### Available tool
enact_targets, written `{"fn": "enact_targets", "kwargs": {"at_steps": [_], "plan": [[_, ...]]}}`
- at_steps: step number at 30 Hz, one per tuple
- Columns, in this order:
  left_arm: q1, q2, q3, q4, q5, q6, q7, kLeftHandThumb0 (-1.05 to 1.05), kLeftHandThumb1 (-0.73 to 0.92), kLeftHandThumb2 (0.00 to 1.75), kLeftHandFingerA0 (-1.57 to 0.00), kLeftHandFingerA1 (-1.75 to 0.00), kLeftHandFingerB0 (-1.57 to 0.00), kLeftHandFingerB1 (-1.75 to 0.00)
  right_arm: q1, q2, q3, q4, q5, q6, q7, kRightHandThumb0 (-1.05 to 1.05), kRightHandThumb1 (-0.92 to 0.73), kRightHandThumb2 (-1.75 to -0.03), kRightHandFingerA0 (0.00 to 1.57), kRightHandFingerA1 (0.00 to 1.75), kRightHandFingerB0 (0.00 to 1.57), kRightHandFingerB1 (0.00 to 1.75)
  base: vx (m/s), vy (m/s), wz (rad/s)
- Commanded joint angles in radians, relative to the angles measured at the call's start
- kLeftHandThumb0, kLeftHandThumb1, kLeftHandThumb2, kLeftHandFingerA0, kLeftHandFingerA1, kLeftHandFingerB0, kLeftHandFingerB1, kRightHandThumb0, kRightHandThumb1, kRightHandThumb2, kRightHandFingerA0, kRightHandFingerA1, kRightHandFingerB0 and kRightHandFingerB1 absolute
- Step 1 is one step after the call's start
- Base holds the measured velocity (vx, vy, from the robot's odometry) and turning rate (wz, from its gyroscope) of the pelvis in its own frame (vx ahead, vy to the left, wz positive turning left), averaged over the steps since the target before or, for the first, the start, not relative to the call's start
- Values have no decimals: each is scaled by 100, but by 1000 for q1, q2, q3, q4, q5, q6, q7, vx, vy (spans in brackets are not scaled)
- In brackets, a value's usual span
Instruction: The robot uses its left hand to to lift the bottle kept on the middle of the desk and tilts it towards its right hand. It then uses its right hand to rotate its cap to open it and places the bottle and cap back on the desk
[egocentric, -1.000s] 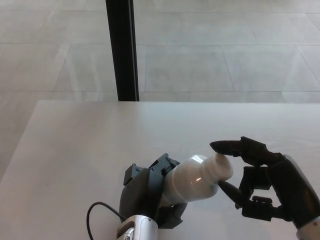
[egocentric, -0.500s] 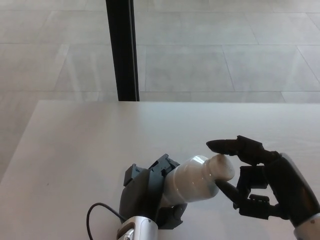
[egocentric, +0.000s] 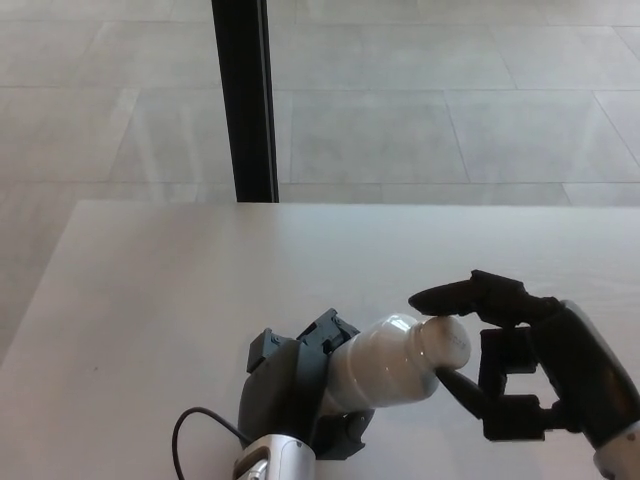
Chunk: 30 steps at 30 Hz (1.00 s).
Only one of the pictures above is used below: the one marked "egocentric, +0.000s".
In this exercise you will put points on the white screw cap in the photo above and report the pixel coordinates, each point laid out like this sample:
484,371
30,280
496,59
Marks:
450,342

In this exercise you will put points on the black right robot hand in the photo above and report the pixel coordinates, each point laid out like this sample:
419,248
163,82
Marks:
570,365

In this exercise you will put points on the black vertical post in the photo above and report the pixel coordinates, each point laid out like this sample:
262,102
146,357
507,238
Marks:
244,100

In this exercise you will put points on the white plastic bottle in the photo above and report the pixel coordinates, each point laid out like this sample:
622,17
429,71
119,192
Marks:
375,365

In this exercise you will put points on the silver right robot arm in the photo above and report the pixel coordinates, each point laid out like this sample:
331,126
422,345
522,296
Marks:
620,455

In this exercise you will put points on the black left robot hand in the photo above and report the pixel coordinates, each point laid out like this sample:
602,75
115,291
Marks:
277,390

